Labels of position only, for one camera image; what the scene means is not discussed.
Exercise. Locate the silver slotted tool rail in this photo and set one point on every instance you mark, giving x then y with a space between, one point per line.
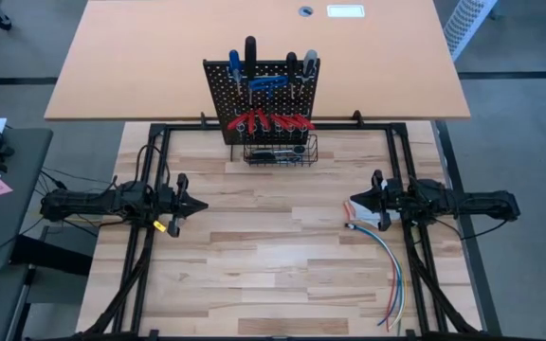
278 71

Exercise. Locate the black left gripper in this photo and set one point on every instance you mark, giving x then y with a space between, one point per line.
171 203

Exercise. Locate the white desk plate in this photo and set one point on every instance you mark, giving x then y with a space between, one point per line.
345 10

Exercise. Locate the silver ratchet wrench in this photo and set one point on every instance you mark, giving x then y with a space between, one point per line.
289 150

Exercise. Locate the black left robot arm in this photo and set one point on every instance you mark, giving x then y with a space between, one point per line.
93 201

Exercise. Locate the grey side table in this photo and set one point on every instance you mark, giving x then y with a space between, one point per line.
7 227

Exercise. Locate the white perforated metal panel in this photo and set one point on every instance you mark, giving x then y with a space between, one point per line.
467 23

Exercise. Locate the black metal peg board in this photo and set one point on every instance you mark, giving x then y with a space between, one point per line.
216 95

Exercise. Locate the black bar tool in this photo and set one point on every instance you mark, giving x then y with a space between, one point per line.
261 154

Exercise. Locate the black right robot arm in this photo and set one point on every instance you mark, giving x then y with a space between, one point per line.
467 201

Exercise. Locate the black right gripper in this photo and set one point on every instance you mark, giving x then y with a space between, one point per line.
394 203

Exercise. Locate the black metal table frame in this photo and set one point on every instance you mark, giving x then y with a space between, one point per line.
157 142

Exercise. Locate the tan wooden desk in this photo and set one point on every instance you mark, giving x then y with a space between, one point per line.
159 57

